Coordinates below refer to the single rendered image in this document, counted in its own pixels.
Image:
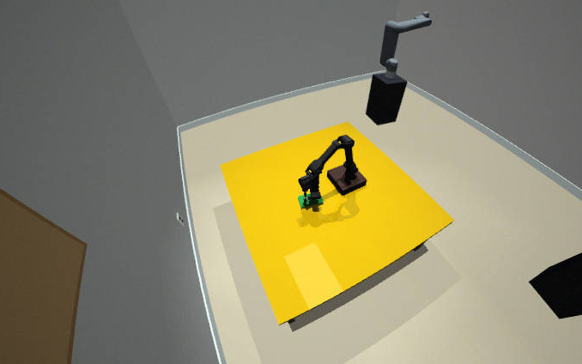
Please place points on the green circuit board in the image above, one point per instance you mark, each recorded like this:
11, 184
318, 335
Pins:
305, 200

